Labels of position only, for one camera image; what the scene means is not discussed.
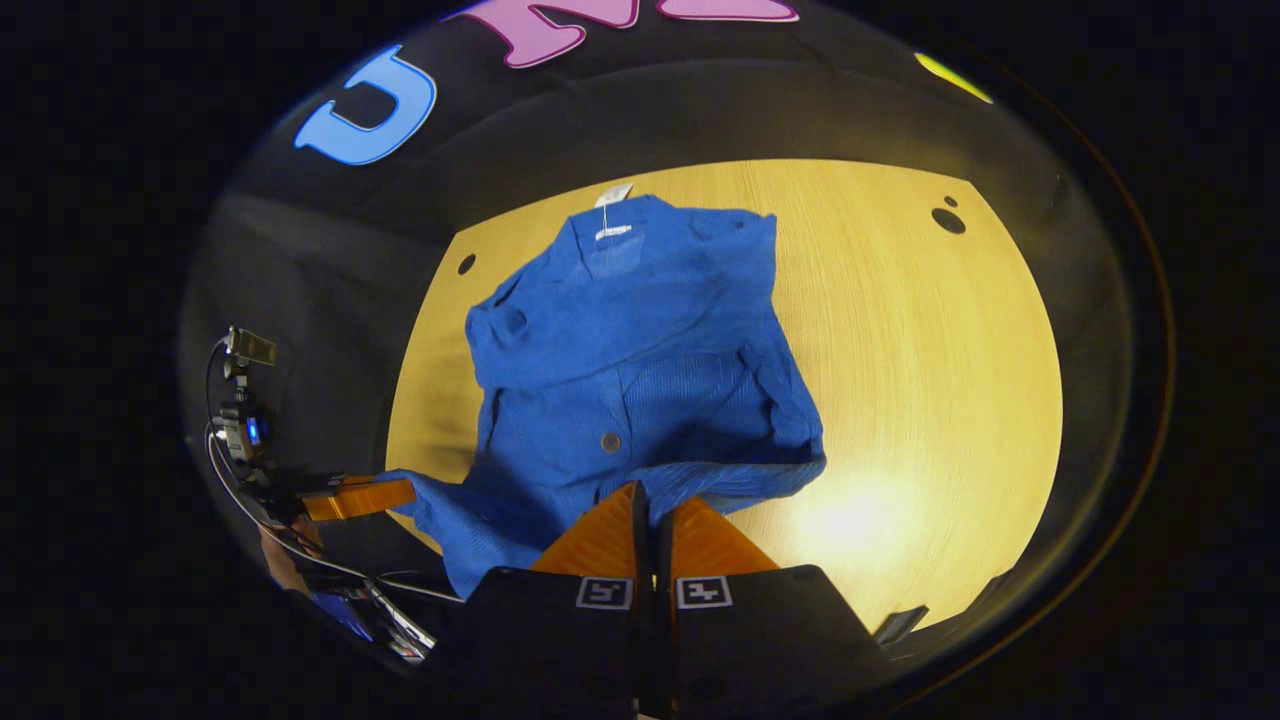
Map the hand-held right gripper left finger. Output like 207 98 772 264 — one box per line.
438 480 653 717

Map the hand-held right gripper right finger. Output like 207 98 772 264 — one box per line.
655 495 893 717

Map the blue button jacket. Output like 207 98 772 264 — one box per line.
385 193 829 601

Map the black backdrop cloth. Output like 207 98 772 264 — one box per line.
180 0 1141 641

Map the grey cable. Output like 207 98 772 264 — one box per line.
205 335 466 651

